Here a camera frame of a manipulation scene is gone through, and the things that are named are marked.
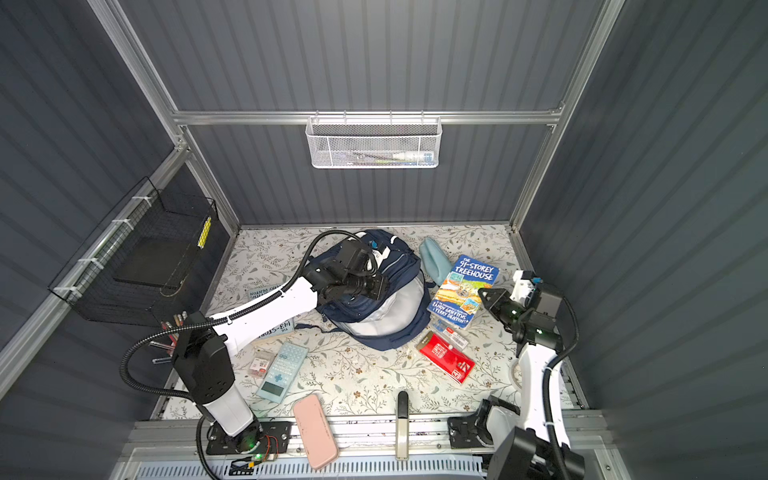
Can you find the light blue pencil pouch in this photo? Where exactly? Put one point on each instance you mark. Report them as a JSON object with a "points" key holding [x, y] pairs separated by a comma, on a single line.
{"points": [[436, 262]]}

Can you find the black handled metal tool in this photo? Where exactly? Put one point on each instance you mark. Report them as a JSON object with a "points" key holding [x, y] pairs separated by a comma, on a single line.
{"points": [[402, 426]]}

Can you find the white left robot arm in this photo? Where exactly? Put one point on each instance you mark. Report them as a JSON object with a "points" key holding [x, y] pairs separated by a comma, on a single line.
{"points": [[207, 345]]}

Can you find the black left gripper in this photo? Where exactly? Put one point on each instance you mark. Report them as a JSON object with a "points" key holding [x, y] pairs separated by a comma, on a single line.
{"points": [[380, 282]]}

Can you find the floral table mat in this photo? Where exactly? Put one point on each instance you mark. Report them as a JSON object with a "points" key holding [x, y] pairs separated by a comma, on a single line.
{"points": [[349, 378]]}

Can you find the blue treehouse storybook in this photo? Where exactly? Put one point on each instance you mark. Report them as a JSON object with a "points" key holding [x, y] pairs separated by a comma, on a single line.
{"points": [[457, 300]]}

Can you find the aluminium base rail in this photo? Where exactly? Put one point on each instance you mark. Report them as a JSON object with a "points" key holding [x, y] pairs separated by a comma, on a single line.
{"points": [[358, 435]]}

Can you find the white wire mesh basket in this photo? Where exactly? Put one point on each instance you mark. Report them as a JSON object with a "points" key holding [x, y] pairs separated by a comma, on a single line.
{"points": [[374, 141]]}

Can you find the clear pen box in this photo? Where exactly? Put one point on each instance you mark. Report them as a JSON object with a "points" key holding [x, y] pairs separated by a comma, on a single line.
{"points": [[448, 333]]}

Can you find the red card box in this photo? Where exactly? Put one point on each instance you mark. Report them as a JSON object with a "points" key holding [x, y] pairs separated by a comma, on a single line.
{"points": [[446, 357]]}

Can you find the black wire wall basket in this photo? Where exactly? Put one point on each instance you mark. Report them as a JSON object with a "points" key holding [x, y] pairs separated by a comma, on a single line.
{"points": [[146, 267]]}

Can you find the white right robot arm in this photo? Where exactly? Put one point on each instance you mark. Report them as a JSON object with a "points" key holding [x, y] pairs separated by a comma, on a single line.
{"points": [[529, 440]]}

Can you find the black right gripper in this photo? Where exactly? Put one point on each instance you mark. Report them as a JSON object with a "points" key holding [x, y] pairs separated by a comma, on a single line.
{"points": [[502, 297]]}

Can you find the purple storybook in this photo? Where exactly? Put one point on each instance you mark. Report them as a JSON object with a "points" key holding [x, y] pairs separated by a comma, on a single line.
{"points": [[281, 324]]}

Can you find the navy blue student backpack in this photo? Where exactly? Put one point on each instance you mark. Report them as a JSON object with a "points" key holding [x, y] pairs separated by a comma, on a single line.
{"points": [[401, 315]]}

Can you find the light blue calculator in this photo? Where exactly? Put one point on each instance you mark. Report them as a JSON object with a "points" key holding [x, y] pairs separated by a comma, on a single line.
{"points": [[282, 372]]}

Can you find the coloured pencils cup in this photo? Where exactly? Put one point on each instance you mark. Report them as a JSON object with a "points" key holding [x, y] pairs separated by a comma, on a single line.
{"points": [[169, 342]]}

